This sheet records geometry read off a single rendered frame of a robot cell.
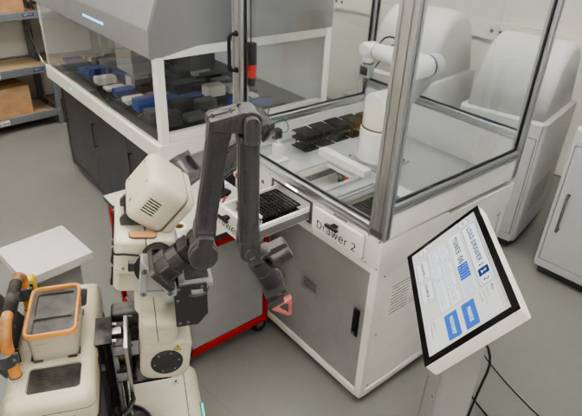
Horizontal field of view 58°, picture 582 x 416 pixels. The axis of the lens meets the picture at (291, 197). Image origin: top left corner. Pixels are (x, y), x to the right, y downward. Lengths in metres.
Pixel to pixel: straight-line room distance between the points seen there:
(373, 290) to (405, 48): 0.97
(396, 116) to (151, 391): 1.47
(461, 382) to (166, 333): 0.96
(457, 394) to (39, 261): 1.65
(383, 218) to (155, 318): 0.89
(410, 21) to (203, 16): 1.34
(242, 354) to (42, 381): 1.32
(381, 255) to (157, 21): 1.51
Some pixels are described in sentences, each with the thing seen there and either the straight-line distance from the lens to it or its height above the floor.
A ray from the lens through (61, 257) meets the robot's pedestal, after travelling 2.35.
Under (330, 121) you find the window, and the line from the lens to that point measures 2.10.
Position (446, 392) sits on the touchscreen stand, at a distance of 1.92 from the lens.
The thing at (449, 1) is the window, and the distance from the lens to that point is 1.88.
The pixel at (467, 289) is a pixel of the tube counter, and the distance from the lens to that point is 1.63.
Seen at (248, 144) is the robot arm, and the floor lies 1.55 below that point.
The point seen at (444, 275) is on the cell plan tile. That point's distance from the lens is 1.74.
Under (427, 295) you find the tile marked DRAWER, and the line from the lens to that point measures 1.74.
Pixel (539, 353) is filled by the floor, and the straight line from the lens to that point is 3.24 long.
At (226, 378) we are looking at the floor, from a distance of 2.77.
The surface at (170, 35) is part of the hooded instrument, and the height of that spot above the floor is 1.46.
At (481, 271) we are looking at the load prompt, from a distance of 1.64.
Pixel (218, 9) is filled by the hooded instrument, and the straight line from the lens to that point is 2.86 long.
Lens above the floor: 2.06
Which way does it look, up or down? 29 degrees down
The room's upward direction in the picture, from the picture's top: 3 degrees clockwise
